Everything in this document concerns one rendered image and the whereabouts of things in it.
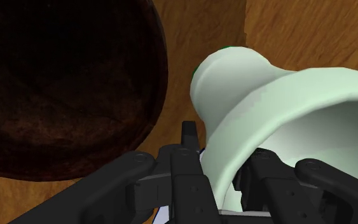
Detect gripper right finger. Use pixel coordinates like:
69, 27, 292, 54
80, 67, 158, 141
232, 148, 358, 224

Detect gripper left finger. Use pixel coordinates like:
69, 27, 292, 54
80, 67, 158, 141
8, 120, 222, 224

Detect pale green vase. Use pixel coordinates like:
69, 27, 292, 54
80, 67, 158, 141
189, 46, 358, 215

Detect dark brown bowl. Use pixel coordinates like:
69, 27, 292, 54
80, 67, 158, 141
0, 0, 169, 182

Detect wooden table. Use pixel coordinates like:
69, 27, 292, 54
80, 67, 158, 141
0, 0, 247, 224

